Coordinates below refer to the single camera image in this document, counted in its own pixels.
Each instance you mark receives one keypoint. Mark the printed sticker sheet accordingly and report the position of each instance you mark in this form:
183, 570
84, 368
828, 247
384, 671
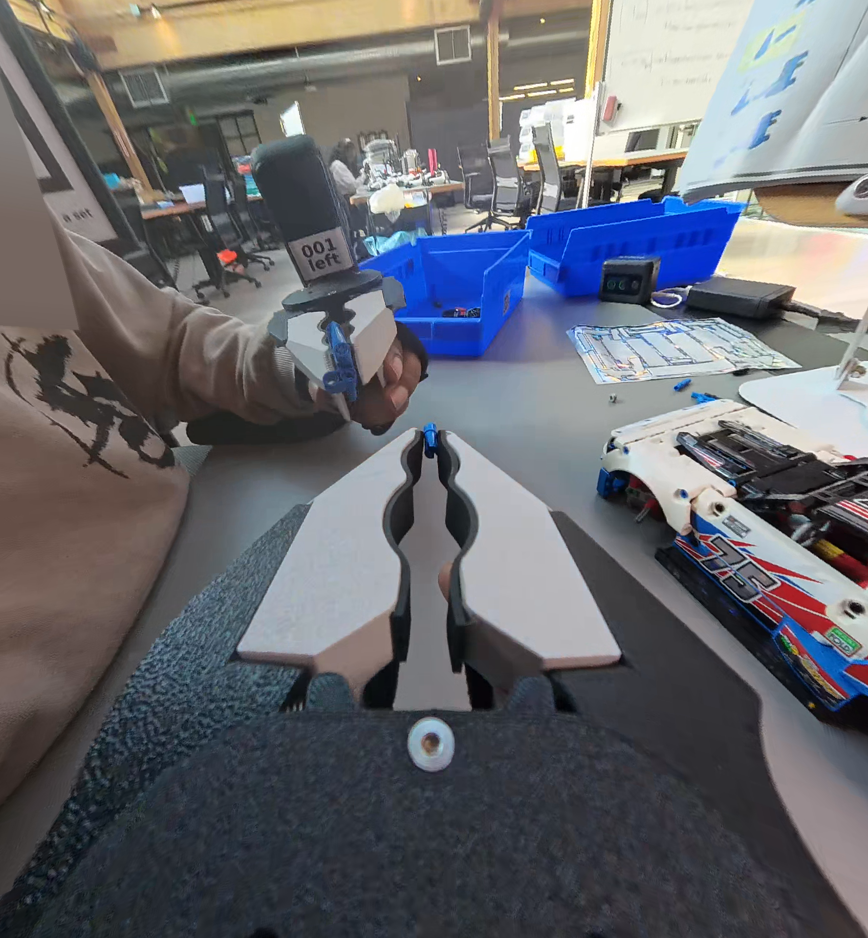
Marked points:
676, 348

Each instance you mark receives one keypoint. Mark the wide blue storage bin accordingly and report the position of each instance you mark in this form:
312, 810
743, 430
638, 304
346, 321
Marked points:
624, 242

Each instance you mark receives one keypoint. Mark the framed black white marker sign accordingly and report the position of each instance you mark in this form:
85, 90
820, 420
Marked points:
86, 220

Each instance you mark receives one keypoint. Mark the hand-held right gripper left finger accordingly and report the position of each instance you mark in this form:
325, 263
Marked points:
324, 586

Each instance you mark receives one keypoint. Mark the brick race car model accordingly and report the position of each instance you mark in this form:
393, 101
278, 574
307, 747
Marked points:
756, 542

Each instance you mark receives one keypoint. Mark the black office chair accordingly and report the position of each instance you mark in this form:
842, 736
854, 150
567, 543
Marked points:
551, 168
504, 183
221, 234

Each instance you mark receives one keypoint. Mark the person's left forearm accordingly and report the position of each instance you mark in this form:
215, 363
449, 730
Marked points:
185, 344

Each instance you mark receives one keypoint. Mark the person's beige sweatshirt torso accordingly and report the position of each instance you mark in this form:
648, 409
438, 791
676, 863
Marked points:
53, 549

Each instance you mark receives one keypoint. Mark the grey desk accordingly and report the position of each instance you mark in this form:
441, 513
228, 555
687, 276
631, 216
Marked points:
536, 410

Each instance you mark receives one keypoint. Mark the wooden office table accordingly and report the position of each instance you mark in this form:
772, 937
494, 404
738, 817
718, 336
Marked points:
624, 165

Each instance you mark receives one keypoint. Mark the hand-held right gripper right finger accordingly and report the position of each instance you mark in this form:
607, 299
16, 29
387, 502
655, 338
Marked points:
529, 586

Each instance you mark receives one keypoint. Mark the red whiteboard eraser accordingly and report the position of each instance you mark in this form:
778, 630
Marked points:
610, 108

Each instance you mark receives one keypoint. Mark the black power bank with display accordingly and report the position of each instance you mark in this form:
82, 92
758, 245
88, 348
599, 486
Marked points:
628, 280

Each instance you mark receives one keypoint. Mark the black power adapter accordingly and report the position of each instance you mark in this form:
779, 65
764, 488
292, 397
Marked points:
738, 297

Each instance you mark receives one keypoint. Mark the white plastic bag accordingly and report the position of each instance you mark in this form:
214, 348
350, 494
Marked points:
388, 198

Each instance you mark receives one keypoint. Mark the person's left hand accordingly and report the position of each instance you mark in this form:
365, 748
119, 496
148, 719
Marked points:
390, 399

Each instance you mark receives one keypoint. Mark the large whiteboard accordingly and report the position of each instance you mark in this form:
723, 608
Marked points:
668, 66

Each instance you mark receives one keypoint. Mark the blue angled brick beam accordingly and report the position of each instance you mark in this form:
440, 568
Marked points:
341, 355

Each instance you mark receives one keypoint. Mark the black brick pieces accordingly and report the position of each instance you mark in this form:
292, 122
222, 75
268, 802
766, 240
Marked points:
462, 313

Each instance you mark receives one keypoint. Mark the grey office chair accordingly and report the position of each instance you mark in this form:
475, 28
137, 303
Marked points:
192, 458

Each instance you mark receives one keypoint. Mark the person's right hand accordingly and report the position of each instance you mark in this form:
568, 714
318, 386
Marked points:
445, 579

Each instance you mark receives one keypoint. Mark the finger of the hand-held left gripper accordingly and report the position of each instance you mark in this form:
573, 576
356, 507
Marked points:
375, 341
306, 344

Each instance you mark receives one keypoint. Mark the stack of clear storage boxes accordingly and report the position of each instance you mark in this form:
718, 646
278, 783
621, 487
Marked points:
551, 128

